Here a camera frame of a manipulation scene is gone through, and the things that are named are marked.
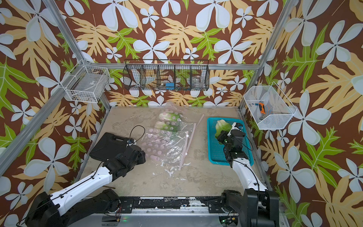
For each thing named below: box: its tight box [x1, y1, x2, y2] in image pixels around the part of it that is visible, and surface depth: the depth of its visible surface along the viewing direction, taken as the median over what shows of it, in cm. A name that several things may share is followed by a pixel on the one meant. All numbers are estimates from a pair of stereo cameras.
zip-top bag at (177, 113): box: [157, 100, 205, 126], surface depth 107 cm
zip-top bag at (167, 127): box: [153, 120, 197, 135], surface depth 101 cm
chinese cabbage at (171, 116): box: [158, 112, 183, 122], surface depth 107 cm
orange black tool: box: [259, 100, 266, 121], surface depth 86 cm
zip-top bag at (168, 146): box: [140, 127, 191, 178], surface depth 92 cm
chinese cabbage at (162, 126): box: [154, 121, 179, 133], surface depth 99 cm
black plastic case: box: [89, 132, 130, 162], surface depth 95 cm
